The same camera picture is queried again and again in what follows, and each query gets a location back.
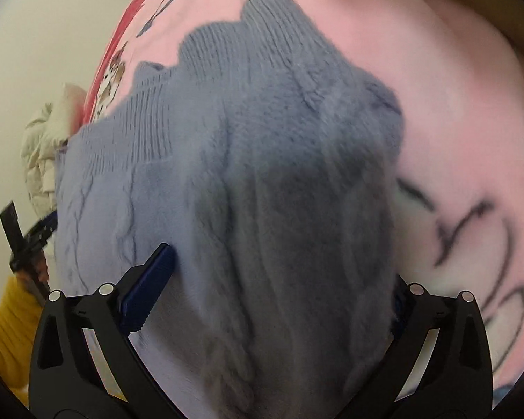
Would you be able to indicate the pink printed blanket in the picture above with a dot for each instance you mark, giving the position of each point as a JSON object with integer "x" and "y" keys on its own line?
{"x": 454, "y": 148}

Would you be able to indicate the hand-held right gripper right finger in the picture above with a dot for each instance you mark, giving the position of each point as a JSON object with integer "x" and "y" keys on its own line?
{"x": 398, "y": 310}

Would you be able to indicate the person's left forearm yellow sleeve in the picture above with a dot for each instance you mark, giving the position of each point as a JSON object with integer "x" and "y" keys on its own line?
{"x": 6, "y": 331}

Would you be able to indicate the white crumpled cloth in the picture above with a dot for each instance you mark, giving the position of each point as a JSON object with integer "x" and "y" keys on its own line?
{"x": 43, "y": 157}

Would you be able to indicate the person's left hand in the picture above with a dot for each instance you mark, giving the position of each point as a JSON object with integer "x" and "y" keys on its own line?
{"x": 37, "y": 268}

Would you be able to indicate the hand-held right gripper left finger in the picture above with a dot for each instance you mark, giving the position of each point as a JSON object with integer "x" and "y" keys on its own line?
{"x": 150, "y": 281}

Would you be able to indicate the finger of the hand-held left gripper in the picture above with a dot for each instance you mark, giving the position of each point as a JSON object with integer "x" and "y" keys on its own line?
{"x": 47, "y": 226}

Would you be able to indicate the blue-grey knit sweater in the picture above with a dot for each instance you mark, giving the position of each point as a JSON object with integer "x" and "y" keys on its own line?
{"x": 244, "y": 209}

